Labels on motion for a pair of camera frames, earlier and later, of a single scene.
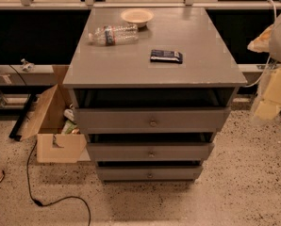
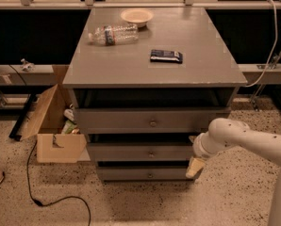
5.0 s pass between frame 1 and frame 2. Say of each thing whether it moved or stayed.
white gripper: moved
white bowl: stayed
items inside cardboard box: stayed
